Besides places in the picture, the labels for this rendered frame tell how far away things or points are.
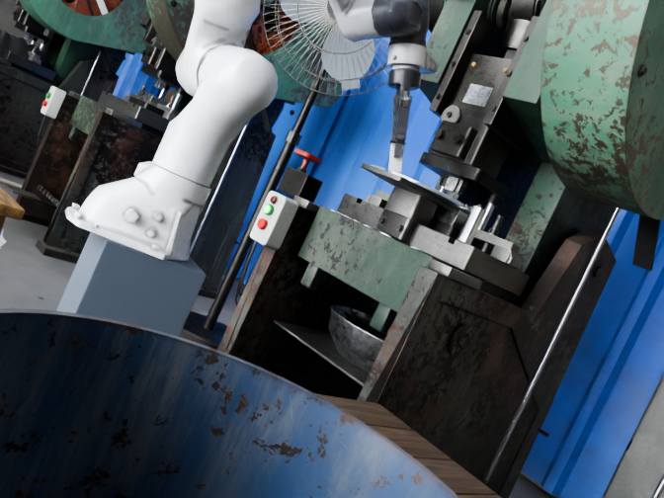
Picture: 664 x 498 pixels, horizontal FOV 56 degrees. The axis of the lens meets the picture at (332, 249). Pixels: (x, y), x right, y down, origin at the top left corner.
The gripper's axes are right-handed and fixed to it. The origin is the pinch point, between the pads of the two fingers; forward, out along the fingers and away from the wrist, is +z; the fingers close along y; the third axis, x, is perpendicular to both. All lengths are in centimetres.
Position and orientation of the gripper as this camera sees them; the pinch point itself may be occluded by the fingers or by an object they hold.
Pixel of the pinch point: (395, 158)
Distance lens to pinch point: 150.5
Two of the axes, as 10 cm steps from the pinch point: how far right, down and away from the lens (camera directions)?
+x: 9.9, 1.0, 0.5
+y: 0.4, 0.8, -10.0
